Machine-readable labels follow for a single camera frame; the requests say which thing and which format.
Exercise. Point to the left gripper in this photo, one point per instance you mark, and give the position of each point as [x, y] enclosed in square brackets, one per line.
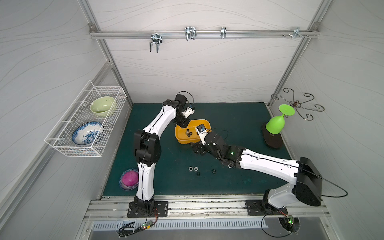
[183, 121]

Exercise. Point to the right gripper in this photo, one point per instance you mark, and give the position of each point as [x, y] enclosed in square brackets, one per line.
[205, 144]

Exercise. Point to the yellow plastic storage box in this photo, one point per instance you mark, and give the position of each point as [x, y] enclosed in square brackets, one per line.
[181, 135]

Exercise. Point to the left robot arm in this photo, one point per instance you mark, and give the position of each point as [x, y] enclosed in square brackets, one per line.
[147, 146]

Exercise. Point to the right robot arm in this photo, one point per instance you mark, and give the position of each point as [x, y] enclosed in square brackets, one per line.
[303, 180]

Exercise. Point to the purple fruit in bowl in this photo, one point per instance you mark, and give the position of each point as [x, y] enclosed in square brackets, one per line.
[129, 180]

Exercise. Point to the black cylinder stand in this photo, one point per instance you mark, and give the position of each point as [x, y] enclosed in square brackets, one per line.
[271, 140]

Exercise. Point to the green plastic goblet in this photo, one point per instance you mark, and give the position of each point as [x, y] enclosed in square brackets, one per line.
[277, 123]

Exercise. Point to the green ceramic bowl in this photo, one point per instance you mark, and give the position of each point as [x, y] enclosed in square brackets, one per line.
[103, 106]

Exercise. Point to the metal double hook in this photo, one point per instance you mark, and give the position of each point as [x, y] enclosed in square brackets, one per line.
[156, 40]

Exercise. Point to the metal clip hook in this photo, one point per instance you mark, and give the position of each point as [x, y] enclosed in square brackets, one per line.
[190, 33]

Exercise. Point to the blue white patterned bowl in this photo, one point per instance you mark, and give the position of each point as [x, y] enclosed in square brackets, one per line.
[86, 134]

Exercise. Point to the small metal hook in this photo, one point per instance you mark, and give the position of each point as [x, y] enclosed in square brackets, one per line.
[223, 32]

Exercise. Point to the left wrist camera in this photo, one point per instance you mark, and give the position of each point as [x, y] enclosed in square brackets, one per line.
[189, 111]

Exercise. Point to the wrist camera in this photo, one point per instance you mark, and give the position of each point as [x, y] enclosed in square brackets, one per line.
[202, 132]
[189, 111]

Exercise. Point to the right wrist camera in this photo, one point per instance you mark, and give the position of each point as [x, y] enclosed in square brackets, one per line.
[202, 132]

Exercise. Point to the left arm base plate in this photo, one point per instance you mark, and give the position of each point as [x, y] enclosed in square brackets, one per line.
[148, 210]

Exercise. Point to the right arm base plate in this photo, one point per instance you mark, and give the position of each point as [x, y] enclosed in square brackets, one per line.
[259, 208]

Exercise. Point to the white wire basket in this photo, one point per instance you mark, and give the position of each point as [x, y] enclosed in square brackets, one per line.
[60, 137]

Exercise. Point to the black scroll wall hook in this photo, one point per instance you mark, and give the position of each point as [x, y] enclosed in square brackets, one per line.
[299, 105]

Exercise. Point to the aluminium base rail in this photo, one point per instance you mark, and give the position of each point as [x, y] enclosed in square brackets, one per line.
[179, 207]

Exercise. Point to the aluminium top rail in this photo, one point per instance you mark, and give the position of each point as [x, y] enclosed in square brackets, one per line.
[95, 33]

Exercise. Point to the metal bracket hook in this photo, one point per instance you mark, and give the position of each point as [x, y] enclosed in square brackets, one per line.
[296, 34]

